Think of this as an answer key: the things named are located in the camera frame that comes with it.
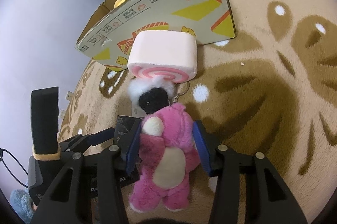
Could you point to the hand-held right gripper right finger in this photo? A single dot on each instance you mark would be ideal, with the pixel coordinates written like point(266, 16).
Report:
point(201, 147)

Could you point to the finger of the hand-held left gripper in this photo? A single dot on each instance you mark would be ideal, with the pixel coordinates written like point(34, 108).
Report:
point(102, 134)

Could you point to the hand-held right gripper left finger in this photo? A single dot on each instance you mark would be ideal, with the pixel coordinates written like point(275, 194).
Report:
point(133, 145)

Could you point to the pink bear plush toy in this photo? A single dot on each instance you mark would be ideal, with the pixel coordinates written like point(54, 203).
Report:
point(163, 139)

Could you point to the pink swiss roll squishy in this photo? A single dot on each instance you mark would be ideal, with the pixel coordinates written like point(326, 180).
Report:
point(163, 50)

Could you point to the yellow dog plush toy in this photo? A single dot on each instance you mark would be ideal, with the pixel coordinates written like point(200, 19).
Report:
point(119, 3)

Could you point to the black hang tag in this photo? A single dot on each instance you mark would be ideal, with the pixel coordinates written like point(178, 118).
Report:
point(126, 122)

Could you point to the beige brown flower rug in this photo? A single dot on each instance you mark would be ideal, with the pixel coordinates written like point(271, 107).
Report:
point(263, 134)

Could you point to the person's blue fuzzy pants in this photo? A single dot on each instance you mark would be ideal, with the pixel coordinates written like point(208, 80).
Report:
point(19, 204)

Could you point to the white wall socket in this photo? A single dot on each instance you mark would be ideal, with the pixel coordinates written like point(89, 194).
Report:
point(69, 95)
point(62, 113)

